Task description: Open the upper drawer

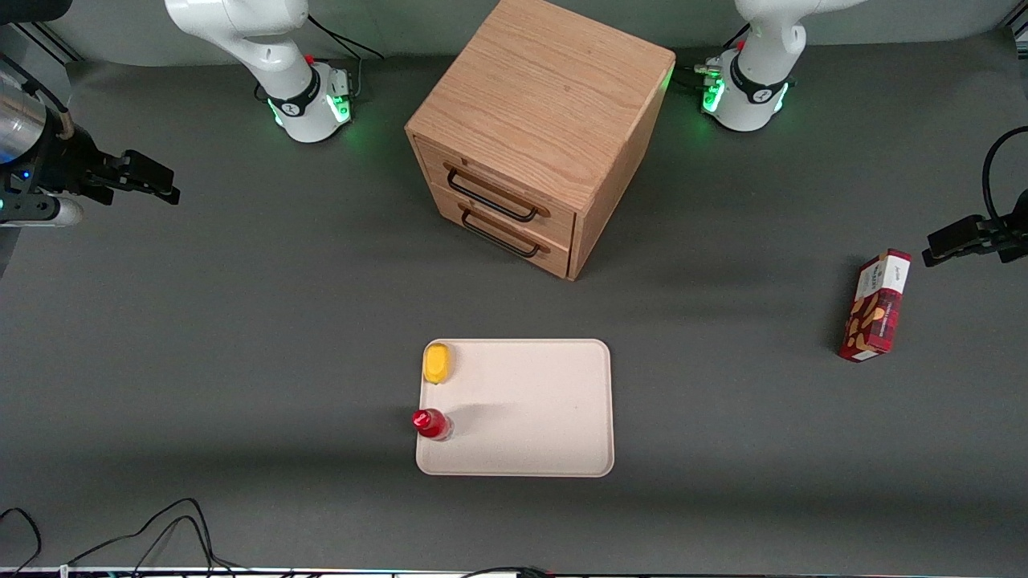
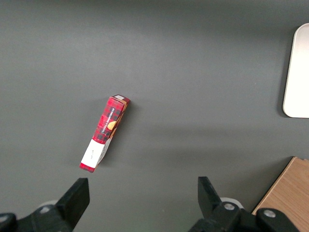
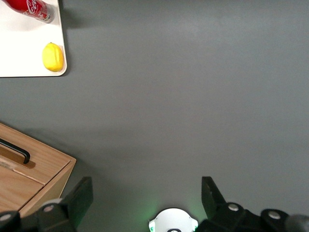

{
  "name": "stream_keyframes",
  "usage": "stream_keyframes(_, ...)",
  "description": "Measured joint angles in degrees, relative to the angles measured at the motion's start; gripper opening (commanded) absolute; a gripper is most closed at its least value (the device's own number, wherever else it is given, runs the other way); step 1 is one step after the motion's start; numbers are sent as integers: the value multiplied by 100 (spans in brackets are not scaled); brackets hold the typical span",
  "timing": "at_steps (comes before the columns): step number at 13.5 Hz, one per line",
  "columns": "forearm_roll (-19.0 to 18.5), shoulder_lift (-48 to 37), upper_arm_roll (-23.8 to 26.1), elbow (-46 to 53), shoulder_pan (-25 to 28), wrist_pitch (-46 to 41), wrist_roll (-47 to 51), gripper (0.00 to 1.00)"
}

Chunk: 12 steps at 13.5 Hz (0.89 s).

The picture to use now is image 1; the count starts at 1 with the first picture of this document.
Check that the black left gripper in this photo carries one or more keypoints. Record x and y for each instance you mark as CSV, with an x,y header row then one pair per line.
x,y
1005,238

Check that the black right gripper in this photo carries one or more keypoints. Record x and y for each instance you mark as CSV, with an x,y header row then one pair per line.
x,y
71,163

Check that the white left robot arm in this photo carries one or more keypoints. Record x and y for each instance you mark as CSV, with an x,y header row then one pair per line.
x,y
759,80

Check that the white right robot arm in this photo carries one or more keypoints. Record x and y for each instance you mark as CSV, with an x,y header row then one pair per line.
x,y
265,48

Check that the wooden drawer cabinet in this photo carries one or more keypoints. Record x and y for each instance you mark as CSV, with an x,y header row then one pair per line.
x,y
546,88

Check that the red snack box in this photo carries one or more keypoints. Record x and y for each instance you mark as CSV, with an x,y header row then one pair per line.
x,y
875,309

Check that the yellow toy fruit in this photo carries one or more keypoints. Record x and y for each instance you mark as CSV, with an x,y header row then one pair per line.
x,y
437,363

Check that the red cola bottle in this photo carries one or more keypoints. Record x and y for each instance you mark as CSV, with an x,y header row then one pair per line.
x,y
430,421

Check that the beige plastic tray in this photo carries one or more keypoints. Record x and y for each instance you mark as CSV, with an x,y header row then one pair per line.
x,y
530,409

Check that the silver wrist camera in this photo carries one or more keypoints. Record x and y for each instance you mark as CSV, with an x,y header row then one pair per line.
x,y
64,213

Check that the aluminium frame rail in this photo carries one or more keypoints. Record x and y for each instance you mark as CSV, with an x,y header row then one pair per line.
x,y
44,42

